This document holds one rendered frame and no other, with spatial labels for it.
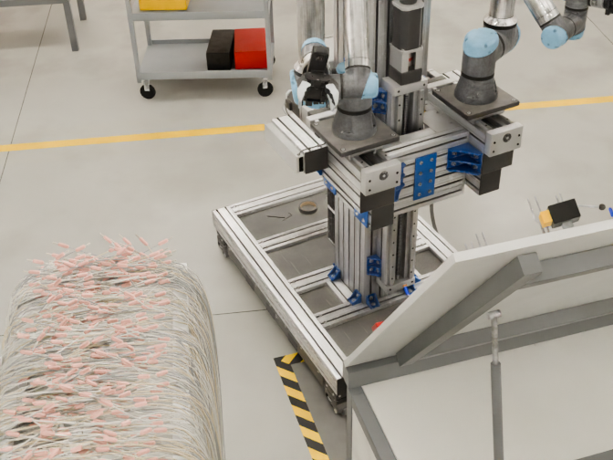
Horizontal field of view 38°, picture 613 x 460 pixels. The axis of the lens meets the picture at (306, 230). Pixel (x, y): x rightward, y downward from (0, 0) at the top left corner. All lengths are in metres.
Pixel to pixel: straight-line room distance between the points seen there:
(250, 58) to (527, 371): 3.46
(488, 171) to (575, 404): 0.99
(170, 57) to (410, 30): 3.12
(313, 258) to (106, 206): 1.34
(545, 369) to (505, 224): 1.99
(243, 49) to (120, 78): 0.93
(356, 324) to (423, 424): 1.21
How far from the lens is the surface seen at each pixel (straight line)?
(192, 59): 5.87
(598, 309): 2.67
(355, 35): 2.63
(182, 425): 1.62
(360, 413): 2.50
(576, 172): 5.08
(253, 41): 5.75
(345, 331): 3.59
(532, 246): 1.64
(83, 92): 6.00
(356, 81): 2.59
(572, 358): 2.74
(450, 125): 3.23
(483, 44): 3.10
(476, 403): 2.55
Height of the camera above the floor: 2.66
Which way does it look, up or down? 36 degrees down
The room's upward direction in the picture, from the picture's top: 2 degrees counter-clockwise
